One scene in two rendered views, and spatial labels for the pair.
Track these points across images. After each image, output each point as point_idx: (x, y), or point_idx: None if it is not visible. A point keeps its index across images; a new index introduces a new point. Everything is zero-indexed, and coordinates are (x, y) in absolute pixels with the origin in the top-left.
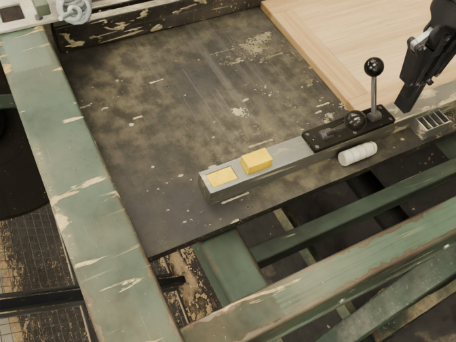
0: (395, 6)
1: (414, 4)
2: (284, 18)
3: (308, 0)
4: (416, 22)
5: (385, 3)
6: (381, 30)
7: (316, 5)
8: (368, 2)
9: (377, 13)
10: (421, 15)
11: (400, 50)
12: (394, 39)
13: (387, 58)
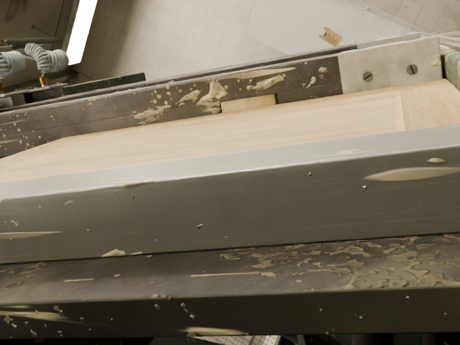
0: (244, 124)
1: (291, 119)
2: (42, 146)
3: (119, 131)
4: (233, 136)
5: (233, 124)
6: (137, 148)
7: (118, 135)
8: (206, 126)
9: (185, 134)
10: (267, 129)
11: (94, 167)
12: (129, 155)
13: (45, 175)
